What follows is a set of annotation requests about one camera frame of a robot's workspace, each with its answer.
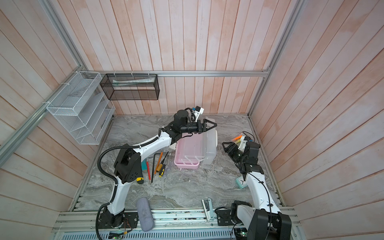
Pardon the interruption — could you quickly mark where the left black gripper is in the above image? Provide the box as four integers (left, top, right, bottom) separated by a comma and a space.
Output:
180, 118, 217, 134

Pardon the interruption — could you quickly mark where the pink plastic tool box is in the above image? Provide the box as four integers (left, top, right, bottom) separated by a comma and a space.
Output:
174, 133, 218, 170

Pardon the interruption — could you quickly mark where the orange handled screwdriver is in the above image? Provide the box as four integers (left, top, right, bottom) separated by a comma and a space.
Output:
155, 152, 164, 175

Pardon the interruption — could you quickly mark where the teal handled tool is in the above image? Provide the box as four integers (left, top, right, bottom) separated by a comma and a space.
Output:
141, 160, 147, 172

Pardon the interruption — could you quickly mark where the red handled screwdriver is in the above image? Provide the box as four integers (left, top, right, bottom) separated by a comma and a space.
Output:
146, 160, 152, 184

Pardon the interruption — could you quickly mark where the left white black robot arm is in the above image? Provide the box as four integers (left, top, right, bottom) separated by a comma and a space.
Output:
95, 107, 217, 235

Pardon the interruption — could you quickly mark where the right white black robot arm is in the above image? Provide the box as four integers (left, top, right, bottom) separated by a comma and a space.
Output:
222, 141, 292, 240

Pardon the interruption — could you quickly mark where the pack of coloured highlighters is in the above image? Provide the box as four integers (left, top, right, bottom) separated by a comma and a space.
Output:
232, 131, 255, 145

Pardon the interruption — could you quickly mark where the clear bag of bits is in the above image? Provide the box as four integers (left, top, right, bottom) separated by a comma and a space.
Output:
163, 152, 174, 176

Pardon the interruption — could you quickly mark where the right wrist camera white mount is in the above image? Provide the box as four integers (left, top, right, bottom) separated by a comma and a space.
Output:
239, 136, 250, 152

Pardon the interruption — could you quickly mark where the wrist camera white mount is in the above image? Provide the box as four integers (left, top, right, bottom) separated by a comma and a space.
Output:
192, 106, 204, 122
239, 136, 250, 152

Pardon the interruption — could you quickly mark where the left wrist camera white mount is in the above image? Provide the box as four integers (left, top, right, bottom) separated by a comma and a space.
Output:
192, 106, 204, 122

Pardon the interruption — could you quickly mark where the metal bracket on rail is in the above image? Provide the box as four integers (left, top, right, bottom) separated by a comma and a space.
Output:
202, 198, 215, 222

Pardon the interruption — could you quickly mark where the black mesh wall basket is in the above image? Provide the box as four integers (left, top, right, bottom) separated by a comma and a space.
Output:
100, 73, 160, 101

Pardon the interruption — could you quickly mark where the white wire mesh shelf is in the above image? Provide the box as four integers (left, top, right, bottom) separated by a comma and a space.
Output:
47, 72, 115, 145

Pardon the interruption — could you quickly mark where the aluminium front rail frame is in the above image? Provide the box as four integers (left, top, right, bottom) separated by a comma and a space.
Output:
50, 208, 246, 240

